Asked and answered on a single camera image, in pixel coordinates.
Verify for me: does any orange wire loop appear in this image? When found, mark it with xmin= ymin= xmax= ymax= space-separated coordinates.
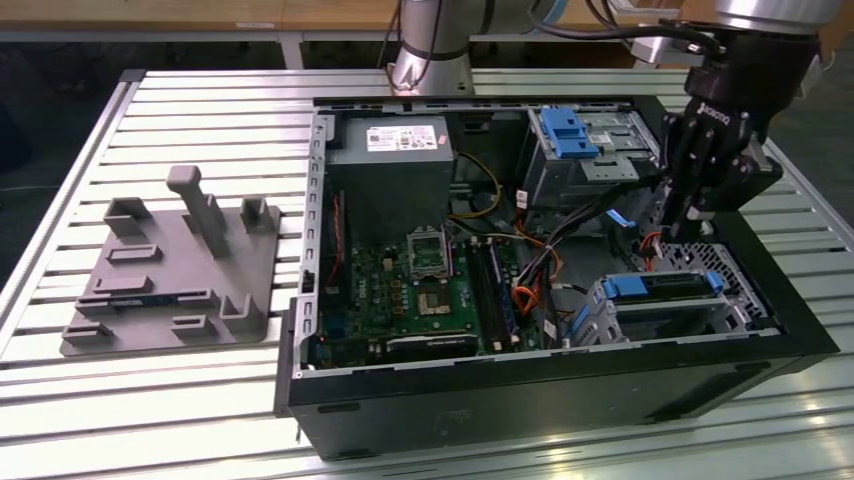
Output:
xmin=511 ymin=284 xmax=541 ymax=317

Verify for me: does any grey parts rack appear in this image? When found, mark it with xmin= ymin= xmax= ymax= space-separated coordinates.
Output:
xmin=59 ymin=164 xmax=286 ymax=357

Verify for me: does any black graphics card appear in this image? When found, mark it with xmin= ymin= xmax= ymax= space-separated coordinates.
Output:
xmin=383 ymin=332 xmax=482 ymax=359

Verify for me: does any multicolour wire bundle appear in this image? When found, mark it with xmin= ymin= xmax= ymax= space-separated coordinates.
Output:
xmin=513 ymin=219 xmax=566 ymax=289

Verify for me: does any yellow wire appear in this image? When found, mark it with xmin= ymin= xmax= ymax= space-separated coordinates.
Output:
xmin=445 ymin=151 xmax=503 ymax=221

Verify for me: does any metal drive cage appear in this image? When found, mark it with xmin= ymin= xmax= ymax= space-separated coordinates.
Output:
xmin=523 ymin=107 xmax=671 ymax=214

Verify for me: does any black RAM slot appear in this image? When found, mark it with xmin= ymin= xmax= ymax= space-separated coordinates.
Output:
xmin=465 ymin=237 xmax=507 ymax=354

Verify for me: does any hard disk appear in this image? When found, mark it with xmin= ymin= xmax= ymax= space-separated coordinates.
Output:
xmin=599 ymin=269 xmax=728 ymax=302

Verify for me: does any metal disk bay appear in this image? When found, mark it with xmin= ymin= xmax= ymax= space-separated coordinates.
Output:
xmin=566 ymin=269 xmax=782 ymax=346

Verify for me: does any RAM stick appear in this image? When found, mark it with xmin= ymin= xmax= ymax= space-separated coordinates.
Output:
xmin=486 ymin=238 xmax=523 ymax=347

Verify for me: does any black open PC case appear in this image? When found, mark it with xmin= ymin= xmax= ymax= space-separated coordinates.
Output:
xmin=273 ymin=94 xmax=842 ymax=461

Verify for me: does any red disk wire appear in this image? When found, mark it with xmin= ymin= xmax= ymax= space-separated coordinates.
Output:
xmin=641 ymin=230 xmax=669 ymax=261

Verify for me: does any CPU socket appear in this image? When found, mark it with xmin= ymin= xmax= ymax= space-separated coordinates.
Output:
xmin=413 ymin=281 xmax=463 ymax=320

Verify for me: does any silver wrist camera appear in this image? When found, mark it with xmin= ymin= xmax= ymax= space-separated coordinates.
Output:
xmin=630 ymin=34 xmax=709 ymax=69

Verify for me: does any pale blue hose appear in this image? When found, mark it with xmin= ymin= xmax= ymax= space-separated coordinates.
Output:
xmin=537 ymin=0 xmax=567 ymax=27

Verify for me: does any thin red wire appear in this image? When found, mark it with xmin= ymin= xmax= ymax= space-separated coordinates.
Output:
xmin=331 ymin=192 xmax=350 ymax=281

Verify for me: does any blue drive latch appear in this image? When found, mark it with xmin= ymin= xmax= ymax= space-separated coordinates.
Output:
xmin=541 ymin=107 xmax=601 ymax=160

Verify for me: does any metal socket cover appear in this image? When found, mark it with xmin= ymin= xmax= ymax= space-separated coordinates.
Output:
xmin=405 ymin=225 xmax=455 ymax=281

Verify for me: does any wooden desk with white frame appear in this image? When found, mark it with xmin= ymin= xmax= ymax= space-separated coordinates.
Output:
xmin=0 ymin=0 xmax=686 ymax=71

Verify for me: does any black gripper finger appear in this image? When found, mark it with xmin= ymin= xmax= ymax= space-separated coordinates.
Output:
xmin=659 ymin=113 xmax=726 ymax=242
xmin=690 ymin=144 xmax=784 ymax=234

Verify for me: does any green motherboard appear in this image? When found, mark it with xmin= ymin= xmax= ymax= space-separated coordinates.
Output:
xmin=318 ymin=219 xmax=555 ymax=369

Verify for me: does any grey power supply unit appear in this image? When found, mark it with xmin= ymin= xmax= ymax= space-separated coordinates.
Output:
xmin=325 ymin=115 xmax=457 ymax=244

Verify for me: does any wooden panel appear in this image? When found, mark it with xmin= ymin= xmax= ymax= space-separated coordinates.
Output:
xmin=814 ymin=19 xmax=854 ymax=59

